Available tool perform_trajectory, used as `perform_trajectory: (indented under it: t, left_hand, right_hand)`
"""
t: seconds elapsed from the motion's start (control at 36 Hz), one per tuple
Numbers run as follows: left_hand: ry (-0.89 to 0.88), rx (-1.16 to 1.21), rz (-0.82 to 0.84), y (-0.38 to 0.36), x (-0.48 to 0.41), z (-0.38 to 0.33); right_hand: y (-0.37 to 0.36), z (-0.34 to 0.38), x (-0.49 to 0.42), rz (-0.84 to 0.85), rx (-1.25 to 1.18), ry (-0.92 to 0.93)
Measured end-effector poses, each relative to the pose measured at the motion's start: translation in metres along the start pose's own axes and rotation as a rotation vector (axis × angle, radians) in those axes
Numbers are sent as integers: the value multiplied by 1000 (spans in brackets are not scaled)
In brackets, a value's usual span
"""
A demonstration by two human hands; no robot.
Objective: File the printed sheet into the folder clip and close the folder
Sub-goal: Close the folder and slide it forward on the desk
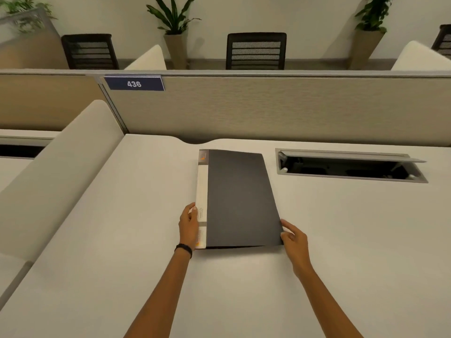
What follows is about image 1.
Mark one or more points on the person's right hand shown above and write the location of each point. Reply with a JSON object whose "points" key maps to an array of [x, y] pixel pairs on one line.
{"points": [[297, 249]]}

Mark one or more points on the person's left hand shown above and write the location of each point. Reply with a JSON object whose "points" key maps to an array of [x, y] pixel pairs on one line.
{"points": [[188, 228]]}

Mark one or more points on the black folder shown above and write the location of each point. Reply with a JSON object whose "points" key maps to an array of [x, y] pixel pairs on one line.
{"points": [[239, 200]]}

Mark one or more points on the person's left forearm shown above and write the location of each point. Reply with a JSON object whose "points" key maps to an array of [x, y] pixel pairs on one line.
{"points": [[158, 299]]}

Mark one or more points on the person's right forearm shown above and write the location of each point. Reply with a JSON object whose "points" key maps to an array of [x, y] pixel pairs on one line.
{"points": [[327, 306]]}

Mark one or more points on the black wristband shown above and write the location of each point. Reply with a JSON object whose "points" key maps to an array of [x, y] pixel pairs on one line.
{"points": [[183, 247]]}

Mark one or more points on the white rounded side divider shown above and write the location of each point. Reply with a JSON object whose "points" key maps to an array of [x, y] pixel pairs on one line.
{"points": [[149, 59], [60, 179], [419, 58]]}

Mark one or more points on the wide beige partition panel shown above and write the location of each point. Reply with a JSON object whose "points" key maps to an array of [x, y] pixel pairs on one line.
{"points": [[282, 109]]}

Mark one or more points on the blue number sign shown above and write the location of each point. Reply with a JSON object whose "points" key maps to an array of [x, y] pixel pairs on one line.
{"points": [[134, 84]]}

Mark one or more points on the broad-leaf potted plant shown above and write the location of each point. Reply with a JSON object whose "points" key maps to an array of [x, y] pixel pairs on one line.
{"points": [[176, 49]]}

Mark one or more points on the black mesh chair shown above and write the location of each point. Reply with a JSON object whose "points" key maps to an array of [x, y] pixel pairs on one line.
{"points": [[443, 43], [90, 52], [256, 50]]}

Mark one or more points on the tan partition panel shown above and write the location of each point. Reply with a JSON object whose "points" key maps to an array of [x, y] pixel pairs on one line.
{"points": [[45, 102]]}

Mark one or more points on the small-leaf potted plant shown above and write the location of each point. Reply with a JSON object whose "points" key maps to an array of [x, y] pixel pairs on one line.
{"points": [[364, 49]]}

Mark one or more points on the glass-topped tan partition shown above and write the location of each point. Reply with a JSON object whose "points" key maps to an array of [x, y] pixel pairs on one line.
{"points": [[31, 52]]}

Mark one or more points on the feathery green plant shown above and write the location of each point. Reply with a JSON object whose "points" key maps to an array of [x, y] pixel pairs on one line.
{"points": [[17, 5]]}

